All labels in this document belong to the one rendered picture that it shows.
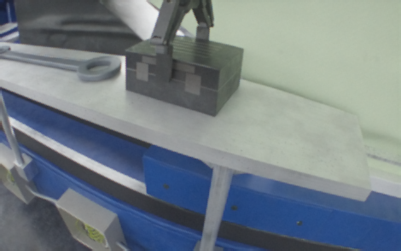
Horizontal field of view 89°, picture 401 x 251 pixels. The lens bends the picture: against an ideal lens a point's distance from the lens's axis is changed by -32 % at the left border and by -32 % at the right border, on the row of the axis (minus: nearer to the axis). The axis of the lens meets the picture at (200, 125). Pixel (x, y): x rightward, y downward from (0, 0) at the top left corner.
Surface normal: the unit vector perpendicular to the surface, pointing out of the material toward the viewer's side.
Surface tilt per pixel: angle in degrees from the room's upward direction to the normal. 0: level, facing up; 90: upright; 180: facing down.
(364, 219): 90
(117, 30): 90
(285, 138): 0
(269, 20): 90
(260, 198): 90
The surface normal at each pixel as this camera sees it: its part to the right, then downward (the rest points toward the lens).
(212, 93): -0.42, 0.50
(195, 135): 0.07, -0.81
